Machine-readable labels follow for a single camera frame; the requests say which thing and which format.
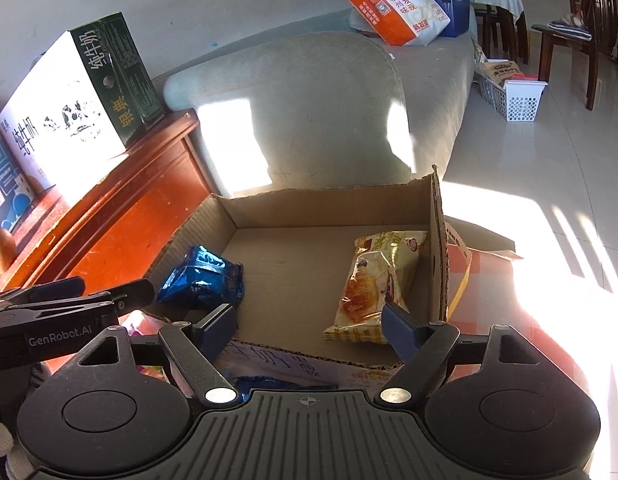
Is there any blue foil snack packet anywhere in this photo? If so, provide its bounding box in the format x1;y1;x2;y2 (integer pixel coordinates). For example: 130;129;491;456
156;245;244;311
224;375;340;402

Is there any blue bag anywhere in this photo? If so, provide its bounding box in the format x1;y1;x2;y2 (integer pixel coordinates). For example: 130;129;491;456
429;0;472;38

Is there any striped seat cushion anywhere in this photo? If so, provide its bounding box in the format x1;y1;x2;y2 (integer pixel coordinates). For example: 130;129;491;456
549;12;597;41

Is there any yellow packet in basket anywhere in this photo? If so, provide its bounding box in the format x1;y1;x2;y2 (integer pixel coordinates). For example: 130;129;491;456
481;60;524;83

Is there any red wooden cabinet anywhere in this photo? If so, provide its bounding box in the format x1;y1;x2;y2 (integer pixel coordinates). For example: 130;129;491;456
0;107;224;376

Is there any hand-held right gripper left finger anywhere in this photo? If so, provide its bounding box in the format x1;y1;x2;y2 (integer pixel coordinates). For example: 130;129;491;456
76;304;240;407

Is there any cardboard box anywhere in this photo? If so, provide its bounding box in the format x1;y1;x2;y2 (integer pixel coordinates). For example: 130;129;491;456
144;165;517;392

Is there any grey sofa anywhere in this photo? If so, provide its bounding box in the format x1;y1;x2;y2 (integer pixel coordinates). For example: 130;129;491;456
164;7;482;198

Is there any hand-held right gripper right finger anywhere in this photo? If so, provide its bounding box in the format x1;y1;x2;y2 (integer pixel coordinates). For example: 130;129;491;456
379;302;530;407

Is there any white and green milk carton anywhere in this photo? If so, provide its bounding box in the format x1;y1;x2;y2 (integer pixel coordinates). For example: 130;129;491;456
0;12;166;191

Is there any orange and white shopping bag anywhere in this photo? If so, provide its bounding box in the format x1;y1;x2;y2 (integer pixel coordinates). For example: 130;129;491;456
345;0;452;47

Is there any dark wooden chair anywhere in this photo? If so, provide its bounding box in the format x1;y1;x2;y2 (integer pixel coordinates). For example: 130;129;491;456
531;0;618;111
471;5;530;66

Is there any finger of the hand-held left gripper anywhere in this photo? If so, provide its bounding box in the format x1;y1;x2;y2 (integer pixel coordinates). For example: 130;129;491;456
101;279;156;317
0;276;86;307

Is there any yellow bread packet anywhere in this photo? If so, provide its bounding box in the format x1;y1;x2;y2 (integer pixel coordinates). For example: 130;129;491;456
323;230;430;346

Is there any blue printed carton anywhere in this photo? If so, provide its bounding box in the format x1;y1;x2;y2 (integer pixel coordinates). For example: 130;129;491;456
0;120;30;233

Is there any white plastic basket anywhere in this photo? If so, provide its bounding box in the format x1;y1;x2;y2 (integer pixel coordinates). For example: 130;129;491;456
473;67;548;122

